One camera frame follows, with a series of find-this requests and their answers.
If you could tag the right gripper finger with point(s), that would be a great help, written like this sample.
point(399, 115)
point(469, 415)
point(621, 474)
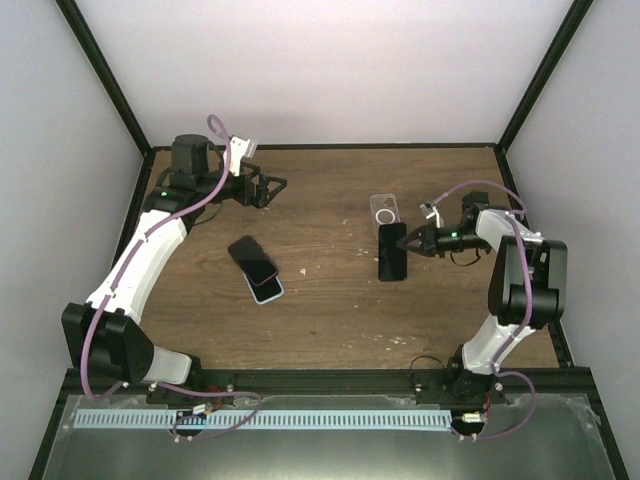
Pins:
point(413, 238)
point(416, 249)

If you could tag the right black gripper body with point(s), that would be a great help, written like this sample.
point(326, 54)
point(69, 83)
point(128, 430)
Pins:
point(434, 245)

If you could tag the black aluminium frame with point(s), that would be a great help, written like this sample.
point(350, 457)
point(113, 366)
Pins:
point(567, 371)

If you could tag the phone in light blue case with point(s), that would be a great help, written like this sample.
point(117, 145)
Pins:
point(267, 292)

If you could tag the light blue slotted cable duct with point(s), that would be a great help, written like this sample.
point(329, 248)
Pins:
point(401, 420)

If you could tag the clear magsafe phone case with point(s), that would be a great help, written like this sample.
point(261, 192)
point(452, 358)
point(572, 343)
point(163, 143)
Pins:
point(384, 210)

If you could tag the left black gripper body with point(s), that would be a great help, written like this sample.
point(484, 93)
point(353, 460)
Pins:
point(248, 198)

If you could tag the grey metal front plate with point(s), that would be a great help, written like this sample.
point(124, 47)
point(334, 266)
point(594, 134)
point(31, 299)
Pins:
point(548, 437)

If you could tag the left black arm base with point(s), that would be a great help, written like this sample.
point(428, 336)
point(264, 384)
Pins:
point(196, 390)

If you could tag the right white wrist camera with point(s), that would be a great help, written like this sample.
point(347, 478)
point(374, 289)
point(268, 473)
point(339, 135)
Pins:
point(430, 212)

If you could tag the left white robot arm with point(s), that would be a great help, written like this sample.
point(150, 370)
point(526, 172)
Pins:
point(104, 334)

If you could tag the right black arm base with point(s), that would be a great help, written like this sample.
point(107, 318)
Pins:
point(445, 386)

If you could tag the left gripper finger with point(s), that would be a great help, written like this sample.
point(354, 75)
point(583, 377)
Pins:
point(260, 167)
point(268, 188)

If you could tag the black phone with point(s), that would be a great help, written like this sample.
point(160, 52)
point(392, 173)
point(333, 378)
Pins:
point(392, 260)

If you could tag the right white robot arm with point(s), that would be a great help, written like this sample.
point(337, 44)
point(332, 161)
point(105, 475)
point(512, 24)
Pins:
point(527, 290)

